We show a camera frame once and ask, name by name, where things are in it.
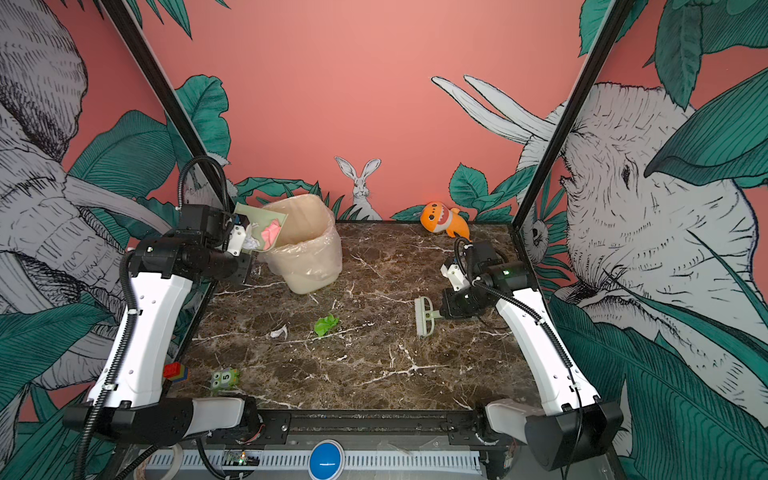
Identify green hand brush white bristles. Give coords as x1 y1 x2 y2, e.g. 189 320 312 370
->
414 296 442 338

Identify white paper front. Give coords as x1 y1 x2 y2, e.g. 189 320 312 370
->
241 230 261 251

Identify green plastic dustpan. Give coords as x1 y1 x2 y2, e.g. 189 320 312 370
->
229 203 288 253

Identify pink paper scrap front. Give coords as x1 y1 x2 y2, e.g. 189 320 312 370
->
260 219 281 251

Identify beige bin with plastic liner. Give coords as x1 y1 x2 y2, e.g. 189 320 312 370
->
258 194 342 294

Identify green paper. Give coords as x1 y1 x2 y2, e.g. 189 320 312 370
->
314 314 339 338

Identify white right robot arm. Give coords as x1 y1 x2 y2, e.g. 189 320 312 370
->
440 237 624 477

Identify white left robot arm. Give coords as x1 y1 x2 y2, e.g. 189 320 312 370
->
63 204 263 479

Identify white paper scrap left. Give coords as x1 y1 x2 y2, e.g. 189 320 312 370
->
269 325 288 340

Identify red toy block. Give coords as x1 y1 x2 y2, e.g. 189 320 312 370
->
163 362 188 383

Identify green frog toy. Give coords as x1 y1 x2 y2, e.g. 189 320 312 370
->
210 368 240 392

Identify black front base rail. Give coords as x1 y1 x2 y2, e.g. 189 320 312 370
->
206 409 514 449

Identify white slotted cable duct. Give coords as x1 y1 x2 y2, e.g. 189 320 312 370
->
143 448 483 476

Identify black left corner frame post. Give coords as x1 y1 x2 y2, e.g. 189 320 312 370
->
100 0 234 212

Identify black corner frame post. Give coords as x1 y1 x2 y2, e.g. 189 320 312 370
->
512 0 634 232
100 0 234 212

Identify black right corner frame post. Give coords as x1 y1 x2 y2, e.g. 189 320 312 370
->
512 0 634 232

